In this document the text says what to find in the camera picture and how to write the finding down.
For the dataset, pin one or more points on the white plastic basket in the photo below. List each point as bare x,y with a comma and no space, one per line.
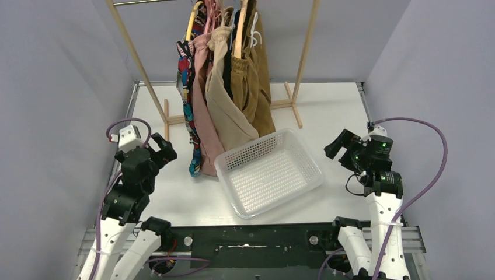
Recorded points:
267,172

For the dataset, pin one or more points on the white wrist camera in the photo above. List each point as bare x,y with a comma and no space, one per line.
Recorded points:
377,130
128,138

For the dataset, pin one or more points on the black shorts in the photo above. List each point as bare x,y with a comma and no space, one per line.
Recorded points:
227,60

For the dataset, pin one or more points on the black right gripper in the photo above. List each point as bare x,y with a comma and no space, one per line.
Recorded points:
349,140

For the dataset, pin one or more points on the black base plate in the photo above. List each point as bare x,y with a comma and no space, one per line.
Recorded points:
249,246

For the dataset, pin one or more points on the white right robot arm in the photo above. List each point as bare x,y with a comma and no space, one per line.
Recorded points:
368,158

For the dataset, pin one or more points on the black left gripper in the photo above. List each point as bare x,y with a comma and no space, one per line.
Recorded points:
153,153

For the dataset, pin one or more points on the pink shorts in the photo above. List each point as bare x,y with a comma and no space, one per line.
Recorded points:
210,145

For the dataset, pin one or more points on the brown shorts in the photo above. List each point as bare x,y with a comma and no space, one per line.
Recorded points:
250,81

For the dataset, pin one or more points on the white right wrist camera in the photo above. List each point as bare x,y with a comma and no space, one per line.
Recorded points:
377,130

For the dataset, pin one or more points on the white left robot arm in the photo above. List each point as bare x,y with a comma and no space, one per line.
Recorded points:
121,210

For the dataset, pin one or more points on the blue hanger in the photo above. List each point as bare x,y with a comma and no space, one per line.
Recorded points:
233,26

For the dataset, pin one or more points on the beige shorts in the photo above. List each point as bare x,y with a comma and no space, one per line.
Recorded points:
231,125

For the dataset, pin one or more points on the pink hanger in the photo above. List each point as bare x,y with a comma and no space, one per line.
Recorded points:
210,13

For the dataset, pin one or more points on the wooden hanger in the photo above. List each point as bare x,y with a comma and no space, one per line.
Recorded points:
237,51

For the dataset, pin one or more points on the comic print shorts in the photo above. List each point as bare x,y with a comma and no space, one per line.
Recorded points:
184,83

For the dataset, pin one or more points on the yellow hanger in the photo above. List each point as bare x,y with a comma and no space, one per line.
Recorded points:
192,17

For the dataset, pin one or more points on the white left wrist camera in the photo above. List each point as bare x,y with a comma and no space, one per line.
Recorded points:
128,138

